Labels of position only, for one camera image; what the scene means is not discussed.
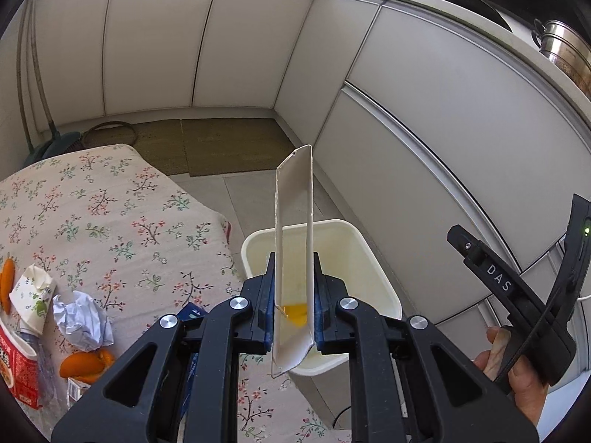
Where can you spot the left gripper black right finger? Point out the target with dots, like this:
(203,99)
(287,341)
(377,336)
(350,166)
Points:
(408,381)

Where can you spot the blue white small box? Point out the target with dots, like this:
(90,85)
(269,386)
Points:
(188,313)

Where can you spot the steel pot on counter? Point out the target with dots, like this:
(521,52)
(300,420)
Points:
(566,49)

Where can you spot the red instant noodle cup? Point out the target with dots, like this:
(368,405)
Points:
(19,368)

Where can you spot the white kitchen cabinets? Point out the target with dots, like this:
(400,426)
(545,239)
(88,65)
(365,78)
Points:
(422,115)

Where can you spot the orange peel piece on table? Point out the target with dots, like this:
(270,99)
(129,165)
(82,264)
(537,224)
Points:
(6,284)

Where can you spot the yellow snack wrapper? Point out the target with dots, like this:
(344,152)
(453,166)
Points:
(296,314)

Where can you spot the crumpled white paper ball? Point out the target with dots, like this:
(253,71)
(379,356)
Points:
(82,322)

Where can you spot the floral tablecloth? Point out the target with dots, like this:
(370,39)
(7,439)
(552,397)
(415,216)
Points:
(105,222)

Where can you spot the person's right hand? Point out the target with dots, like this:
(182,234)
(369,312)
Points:
(529,392)

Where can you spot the white floral paper wrapper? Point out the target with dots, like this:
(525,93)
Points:
(31,297)

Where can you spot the green dustpan with handle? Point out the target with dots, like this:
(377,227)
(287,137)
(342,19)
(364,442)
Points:
(58,143)

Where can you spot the white plastic trash bin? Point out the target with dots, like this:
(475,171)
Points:
(345,254)

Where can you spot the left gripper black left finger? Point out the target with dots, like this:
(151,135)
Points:
(138,398)

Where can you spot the round wire rack on floor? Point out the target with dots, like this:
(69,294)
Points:
(110,132)

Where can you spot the orange peel pieces near cup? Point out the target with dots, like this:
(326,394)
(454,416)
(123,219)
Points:
(86,367)

